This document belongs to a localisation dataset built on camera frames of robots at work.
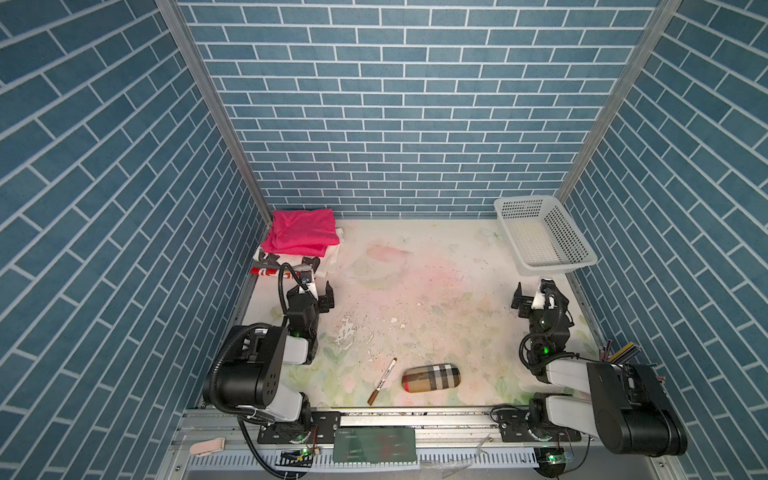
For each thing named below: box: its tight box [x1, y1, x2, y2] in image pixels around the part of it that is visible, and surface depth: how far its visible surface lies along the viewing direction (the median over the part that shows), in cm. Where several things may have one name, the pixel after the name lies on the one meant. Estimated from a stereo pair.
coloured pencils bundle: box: [598, 340, 642, 364], surface depth 74 cm
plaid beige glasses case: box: [402, 363, 462, 393], surface depth 80 cm
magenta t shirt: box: [261, 208, 340, 257], surface depth 105 cm
